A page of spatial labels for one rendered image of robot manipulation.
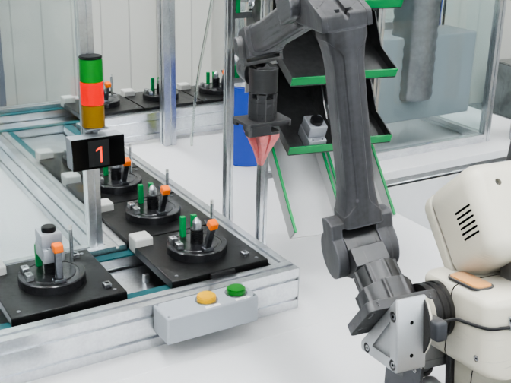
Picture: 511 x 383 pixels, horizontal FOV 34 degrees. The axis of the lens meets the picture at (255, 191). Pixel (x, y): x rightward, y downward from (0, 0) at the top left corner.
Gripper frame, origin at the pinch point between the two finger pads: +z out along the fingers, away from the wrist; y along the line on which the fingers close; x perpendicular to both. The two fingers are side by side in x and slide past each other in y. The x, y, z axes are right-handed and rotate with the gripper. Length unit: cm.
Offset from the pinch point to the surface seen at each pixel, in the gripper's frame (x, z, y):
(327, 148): -10.6, 4.4, -24.7
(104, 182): -66, 27, 9
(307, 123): -12.8, -1.6, -20.3
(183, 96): -149, 32, -57
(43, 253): -16.3, 19.0, 41.0
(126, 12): -406, 47, -140
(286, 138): -14.8, 2.1, -16.0
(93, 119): -29.4, -3.6, 24.4
